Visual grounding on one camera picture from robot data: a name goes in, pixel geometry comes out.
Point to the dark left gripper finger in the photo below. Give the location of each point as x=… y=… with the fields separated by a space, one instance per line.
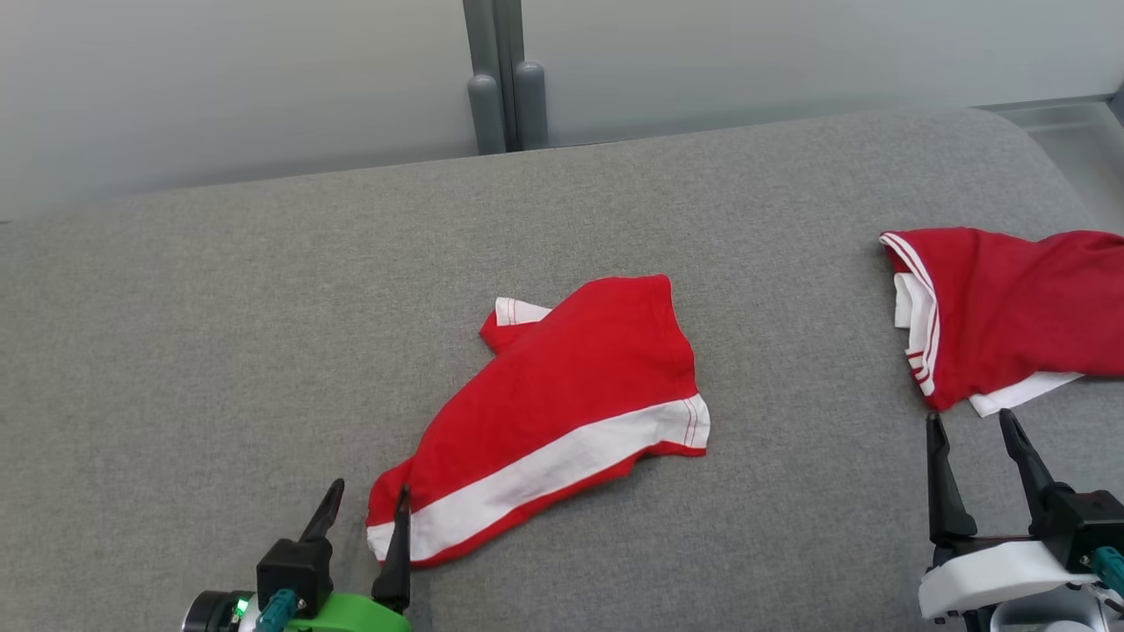
x=397 y=562
x=327 y=518

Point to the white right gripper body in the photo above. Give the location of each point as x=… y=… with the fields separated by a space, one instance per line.
x=992 y=575

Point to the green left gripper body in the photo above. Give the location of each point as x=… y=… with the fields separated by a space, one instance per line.
x=351 y=614

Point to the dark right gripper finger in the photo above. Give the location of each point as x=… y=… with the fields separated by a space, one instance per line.
x=947 y=500
x=1029 y=470

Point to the red jersey with number print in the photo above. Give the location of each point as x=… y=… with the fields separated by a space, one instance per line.
x=1010 y=307

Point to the red shorts with white stripe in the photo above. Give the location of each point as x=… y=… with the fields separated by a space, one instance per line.
x=571 y=377

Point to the grey fabric sofa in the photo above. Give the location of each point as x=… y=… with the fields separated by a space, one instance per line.
x=263 y=351

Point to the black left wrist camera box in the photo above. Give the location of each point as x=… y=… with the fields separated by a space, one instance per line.
x=294 y=566

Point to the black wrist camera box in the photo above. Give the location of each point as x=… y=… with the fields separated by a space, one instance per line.
x=1084 y=522
x=294 y=566

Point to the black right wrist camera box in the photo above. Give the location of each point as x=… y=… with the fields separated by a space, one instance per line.
x=1084 y=522

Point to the grey round post foot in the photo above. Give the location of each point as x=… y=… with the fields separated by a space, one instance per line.
x=530 y=105
x=486 y=114

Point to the grey partition post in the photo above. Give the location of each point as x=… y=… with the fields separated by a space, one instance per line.
x=493 y=35

